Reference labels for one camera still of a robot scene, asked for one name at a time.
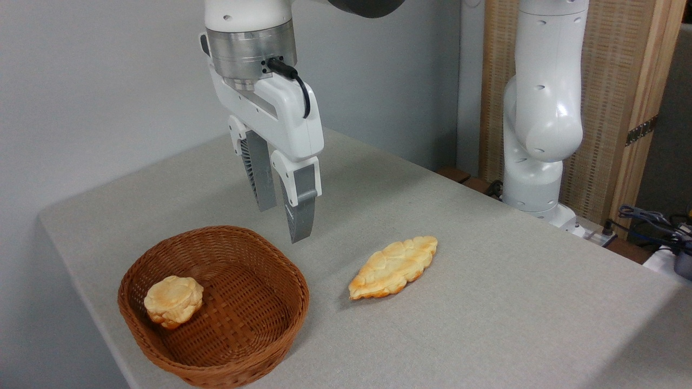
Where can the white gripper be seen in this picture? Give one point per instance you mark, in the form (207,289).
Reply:
(286,121)

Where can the round golden bread roll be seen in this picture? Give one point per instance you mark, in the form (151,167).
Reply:
(173,300)

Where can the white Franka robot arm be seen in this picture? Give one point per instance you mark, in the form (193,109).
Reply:
(546,108)

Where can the oval braided bread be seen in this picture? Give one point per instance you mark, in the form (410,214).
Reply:
(392,267)

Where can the brown wicker basket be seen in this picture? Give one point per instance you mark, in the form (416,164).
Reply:
(248,324)

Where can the black plug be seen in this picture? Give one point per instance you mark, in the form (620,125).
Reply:
(609,228)

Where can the woven wooden screen panel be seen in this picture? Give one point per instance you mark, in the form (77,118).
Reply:
(611,81)

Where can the metal screen hinge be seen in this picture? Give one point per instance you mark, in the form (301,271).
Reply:
(641,130)

